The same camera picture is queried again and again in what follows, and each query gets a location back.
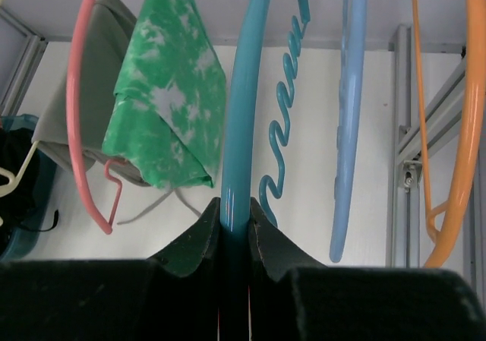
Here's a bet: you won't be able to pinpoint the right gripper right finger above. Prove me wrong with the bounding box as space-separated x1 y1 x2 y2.
248 200 485 340

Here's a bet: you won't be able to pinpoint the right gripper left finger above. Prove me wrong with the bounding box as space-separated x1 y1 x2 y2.
1 198 220 340

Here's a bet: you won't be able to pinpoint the teal blue hanger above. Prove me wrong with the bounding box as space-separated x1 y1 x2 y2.
219 0 311 341

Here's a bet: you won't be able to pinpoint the orange hanger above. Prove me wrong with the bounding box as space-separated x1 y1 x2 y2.
412 0 485 268

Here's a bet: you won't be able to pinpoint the green patterned trousers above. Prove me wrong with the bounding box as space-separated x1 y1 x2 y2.
102 0 227 189

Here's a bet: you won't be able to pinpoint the light blue hanger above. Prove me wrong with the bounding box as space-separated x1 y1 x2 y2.
329 0 368 263

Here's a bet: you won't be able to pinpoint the brown grey trousers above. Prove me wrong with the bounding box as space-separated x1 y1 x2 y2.
30 0 202 226

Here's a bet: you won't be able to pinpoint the pink hanger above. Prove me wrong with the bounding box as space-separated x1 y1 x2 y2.
66 0 126 235

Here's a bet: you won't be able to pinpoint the beige wooden hanger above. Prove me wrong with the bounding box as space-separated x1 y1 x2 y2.
1 0 39 197

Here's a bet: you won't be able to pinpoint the teal laundry basket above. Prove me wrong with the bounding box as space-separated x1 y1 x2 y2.
1 115 58 261

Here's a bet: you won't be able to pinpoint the black clothes pile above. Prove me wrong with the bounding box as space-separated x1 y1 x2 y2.
1 128 55 243

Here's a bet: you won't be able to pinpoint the right aluminium frame post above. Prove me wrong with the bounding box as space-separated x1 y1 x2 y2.
385 24 486 270

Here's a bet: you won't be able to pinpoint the aluminium frame post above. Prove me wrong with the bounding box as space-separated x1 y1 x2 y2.
385 24 486 270
1 8 47 115

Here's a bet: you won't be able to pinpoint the left aluminium frame post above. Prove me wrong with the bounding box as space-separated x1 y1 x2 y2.
1 8 47 115

